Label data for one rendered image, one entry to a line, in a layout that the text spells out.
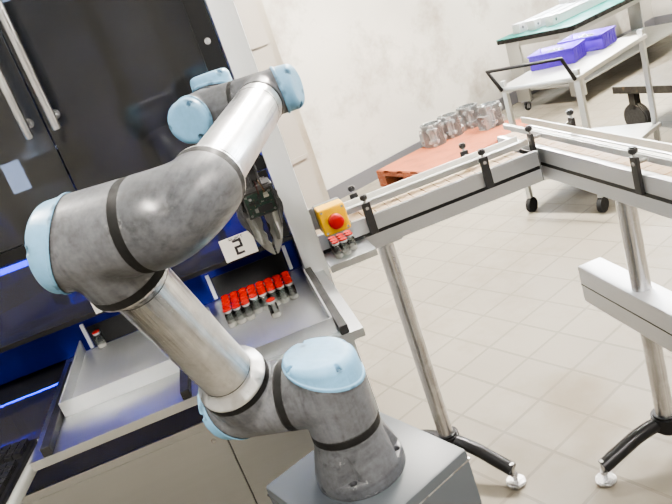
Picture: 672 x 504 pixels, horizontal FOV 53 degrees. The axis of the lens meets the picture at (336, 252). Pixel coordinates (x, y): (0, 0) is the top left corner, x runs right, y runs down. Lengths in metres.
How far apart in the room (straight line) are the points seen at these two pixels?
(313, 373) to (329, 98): 4.71
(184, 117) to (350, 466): 0.61
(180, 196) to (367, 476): 0.55
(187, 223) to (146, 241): 0.05
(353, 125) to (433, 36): 1.21
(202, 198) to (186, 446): 1.23
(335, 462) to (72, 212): 0.56
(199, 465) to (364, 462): 0.93
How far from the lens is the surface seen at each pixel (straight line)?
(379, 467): 1.11
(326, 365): 1.03
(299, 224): 1.72
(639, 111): 5.21
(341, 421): 1.06
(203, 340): 0.97
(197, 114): 1.13
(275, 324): 1.55
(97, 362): 1.79
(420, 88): 6.28
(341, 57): 5.75
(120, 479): 1.98
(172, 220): 0.76
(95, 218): 0.80
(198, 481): 1.99
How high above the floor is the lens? 1.50
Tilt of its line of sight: 19 degrees down
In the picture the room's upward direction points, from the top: 19 degrees counter-clockwise
